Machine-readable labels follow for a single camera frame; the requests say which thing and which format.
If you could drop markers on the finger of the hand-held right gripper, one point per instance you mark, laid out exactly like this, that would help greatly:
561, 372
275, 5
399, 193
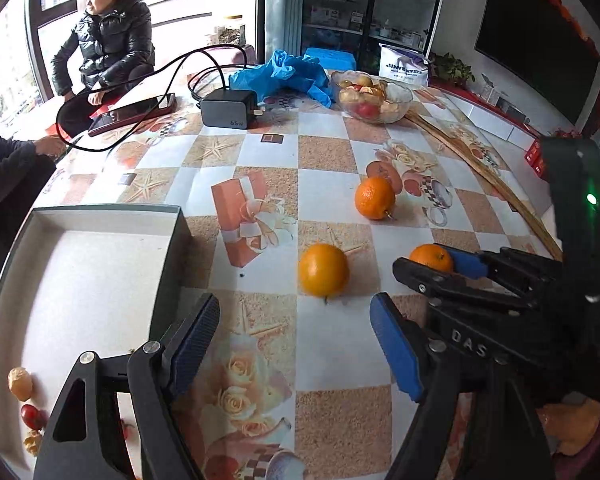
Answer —
467, 264
430, 282

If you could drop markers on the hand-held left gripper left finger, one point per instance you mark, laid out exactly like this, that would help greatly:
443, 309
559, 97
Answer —
192, 345

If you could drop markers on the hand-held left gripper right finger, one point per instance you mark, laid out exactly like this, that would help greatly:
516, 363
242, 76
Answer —
395, 345

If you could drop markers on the round orange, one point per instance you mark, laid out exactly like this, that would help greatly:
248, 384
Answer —
431, 257

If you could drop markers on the grey cardboard box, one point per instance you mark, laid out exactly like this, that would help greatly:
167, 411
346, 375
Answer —
95, 280

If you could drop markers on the small tan fruit piece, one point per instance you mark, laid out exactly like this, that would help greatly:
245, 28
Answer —
20, 384

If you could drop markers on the tan wrinkled fruit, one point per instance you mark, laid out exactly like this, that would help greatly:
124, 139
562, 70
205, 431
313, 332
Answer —
32, 442

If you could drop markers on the person's right hand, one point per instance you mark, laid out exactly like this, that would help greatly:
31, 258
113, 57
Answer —
575, 425

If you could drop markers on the long wooden stick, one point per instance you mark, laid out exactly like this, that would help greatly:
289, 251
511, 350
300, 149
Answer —
480, 170

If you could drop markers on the orange with stem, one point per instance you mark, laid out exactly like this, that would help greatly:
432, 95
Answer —
375, 197

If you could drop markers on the large orange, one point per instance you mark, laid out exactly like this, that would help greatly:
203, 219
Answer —
324, 270

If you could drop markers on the red gift box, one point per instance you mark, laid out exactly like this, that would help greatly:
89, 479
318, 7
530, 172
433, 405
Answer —
535, 157

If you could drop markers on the glass bowl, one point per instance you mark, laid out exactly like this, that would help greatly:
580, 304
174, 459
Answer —
395, 107

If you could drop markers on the potted green plant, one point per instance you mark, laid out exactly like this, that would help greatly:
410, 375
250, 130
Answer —
450, 67

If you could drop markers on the heap of mixed fruit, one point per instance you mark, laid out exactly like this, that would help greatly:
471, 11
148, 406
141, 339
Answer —
365, 95

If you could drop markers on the white printed bag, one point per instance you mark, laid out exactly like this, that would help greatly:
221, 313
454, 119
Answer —
402, 65

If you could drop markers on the black television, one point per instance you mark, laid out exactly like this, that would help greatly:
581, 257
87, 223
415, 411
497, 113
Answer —
535, 45

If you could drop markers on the red smartphone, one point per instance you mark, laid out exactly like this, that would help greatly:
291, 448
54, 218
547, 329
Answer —
132, 112

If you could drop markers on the blue plastic crate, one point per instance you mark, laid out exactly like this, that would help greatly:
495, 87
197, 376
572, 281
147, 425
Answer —
330, 56

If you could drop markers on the blue plastic bag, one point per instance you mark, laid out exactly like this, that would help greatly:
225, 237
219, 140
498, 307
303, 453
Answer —
280, 77

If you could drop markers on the glass door cabinet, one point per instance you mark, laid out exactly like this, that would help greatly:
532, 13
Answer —
370, 0

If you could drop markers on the grey curtain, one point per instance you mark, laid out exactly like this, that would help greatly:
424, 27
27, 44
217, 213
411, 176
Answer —
285, 5

